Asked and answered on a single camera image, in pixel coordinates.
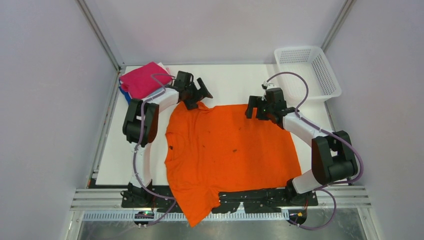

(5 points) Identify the orange t shirt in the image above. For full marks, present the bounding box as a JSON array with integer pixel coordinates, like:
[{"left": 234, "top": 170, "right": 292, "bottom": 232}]
[{"left": 165, "top": 103, "right": 302, "bottom": 227}]

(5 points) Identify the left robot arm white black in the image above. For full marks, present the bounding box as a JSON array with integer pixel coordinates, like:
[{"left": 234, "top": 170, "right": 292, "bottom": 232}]
[{"left": 121, "top": 71, "right": 213, "bottom": 208}]

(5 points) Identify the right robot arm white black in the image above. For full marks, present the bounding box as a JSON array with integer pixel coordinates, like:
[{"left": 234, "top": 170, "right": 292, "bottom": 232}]
[{"left": 245, "top": 87, "right": 359, "bottom": 203}]

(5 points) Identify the folded magenta t shirt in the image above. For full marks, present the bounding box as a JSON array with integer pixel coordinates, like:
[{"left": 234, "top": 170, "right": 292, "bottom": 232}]
[{"left": 120, "top": 62, "right": 172, "bottom": 99}]

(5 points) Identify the white plastic basket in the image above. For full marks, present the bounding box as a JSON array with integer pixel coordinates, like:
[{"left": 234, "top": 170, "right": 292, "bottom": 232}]
[{"left": 274, "top": 45, "right": 342, "bottom": 105}]

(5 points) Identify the folded blue t shirt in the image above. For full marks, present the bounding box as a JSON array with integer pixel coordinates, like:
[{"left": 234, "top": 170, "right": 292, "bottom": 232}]
[{"left": 118, "top": 79, "right": 132, "bottom": 105}]

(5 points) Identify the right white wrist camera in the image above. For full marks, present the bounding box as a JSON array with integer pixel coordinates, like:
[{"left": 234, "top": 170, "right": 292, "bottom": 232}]
[{"left": 261, "top": 81, "right": 276, "bottom": 91}]

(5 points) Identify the aluminium frame rail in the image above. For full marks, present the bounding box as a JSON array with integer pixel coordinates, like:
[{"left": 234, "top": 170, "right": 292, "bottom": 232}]
[{"left": 75, "top": 0, "right": 126, "bottom": 73}]

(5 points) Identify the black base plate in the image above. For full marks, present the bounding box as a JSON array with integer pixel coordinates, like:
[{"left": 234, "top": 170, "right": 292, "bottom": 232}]
[{"left": 120, "top": 184, "right": 318, "bottom": 214}]

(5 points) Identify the white slotted cable duct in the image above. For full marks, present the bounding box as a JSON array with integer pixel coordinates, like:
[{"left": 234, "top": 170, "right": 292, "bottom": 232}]
[{"left": 82, "top": 209, "right": 290, "bottom": 222}]

